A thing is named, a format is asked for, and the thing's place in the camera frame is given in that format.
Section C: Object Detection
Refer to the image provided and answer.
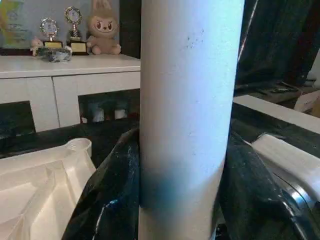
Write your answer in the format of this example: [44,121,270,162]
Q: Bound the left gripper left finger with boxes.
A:
[61,128,141,240]

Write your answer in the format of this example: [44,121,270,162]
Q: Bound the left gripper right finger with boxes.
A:
[214,129,307,240]

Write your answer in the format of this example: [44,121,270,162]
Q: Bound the white plastic table top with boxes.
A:
[0,138,97,240]

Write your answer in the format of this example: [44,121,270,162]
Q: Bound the white plastic table leg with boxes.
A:
[138,0,245,240]

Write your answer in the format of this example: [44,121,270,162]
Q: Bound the white furniture panel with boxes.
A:
[232,94,320,135]

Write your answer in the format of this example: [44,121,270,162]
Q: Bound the cardboard box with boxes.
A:
[294,89,320,116]

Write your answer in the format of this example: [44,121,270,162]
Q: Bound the white sideboard cabinet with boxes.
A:
[0,53,142,133]

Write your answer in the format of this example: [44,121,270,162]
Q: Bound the dark curtain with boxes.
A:
[236,0,320,87]

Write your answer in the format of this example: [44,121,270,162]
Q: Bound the beige plush toy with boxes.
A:
[86,0,123,55]

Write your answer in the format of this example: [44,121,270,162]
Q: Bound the gold trophy black base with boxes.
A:
[39,16,63,49]
[63,6,90,56]

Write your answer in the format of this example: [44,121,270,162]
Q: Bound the small pink plush toy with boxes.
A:
[29,36,45,56]

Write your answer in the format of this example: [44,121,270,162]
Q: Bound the framed certificate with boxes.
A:
[0,0,35,56]

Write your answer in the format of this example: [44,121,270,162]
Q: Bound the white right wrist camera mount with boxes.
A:
[251,133,320,201]

